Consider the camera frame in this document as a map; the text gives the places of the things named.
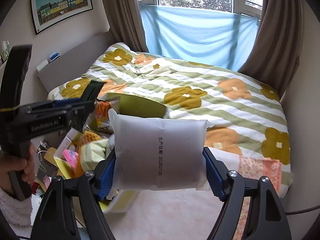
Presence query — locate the white pillow snack pack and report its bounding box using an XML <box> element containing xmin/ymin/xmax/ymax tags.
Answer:
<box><xmin>108</xmin><ymin>109</ymin><xmax>211</xmax><ymax>191</ymax></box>

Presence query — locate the orange fries snack bag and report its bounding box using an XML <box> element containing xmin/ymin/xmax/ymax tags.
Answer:
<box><xmin>95</xmin><ymin>98</ymin><xmax>120</xmax><ymax>132</ymax></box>

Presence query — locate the left hand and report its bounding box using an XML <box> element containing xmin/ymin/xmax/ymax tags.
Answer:
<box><xmin>0</xmin><ymin>142</ymin><xmax>36</xmax><ymax>195</ymax></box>

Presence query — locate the grey headboard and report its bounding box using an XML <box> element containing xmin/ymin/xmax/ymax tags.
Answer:
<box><xmin>37</xmin><ymin>31</ymin><xmax>116</xmax><ymax>92</ymax></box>

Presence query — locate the orange patterned snack bag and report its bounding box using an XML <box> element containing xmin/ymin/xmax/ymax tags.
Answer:
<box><xmin>74</xmin><ymin>131</ymin><xmax>102</xmax><ymax>178</ymax></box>

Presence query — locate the green cardboard box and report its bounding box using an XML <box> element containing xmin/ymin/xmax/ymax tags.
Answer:
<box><xmin>53</xmin><ymin>92</ymin><xmax>168</xmax><ymax>214</ymax></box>

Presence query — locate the pink snack bag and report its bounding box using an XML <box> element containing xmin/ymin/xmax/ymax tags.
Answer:
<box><xmin>62</xmin><ymin>149</ymin><xmax>79</xmax><ymax>170</ymax></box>

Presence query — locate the blue white item on headboard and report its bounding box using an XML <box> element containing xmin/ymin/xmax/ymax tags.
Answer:
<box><xmin>36</xmin><ymin>52</ymin><xmax>60</xmax><ymax>72</ymax></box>

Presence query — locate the floral striped quilt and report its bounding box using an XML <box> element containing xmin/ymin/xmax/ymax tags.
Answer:
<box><xmin>48</xmin><ymin>43</ymin><xmax>293</xmax><ymax>197</ymax></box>

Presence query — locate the framed houses picture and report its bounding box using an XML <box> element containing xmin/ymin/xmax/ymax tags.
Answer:
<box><xmin>30</xmin><ymin>0</ymin><xmax>93</xmax><ymax>35</ymax></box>

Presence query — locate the brown left curtain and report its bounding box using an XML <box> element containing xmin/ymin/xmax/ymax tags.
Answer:
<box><xmin>102</xmin><ymin>0</ymin><xmax>149</xmax><ymax>52</ymax></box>

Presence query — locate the brown curtain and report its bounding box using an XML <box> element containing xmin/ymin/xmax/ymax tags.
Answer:
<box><xmin>238</xmin><ymin>0</ymin><xmax>303</xmax><ymax>96</ymax></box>
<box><xmin>102</xmin><ymin>0</ymin><xmax>149</xmax><ymax>52</ymax></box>

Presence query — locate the brown right curtain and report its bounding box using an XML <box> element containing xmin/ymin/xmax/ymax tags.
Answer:
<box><xmin>238</xmin><ymin>0</ymin><xmax>303</xmax><ymax>96</ymax></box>

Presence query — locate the light blue window cloth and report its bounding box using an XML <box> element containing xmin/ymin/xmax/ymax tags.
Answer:
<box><xmin>140</xmin><ymin>4</ymin><xmax>260</xmax><ymax>71</ymax></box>

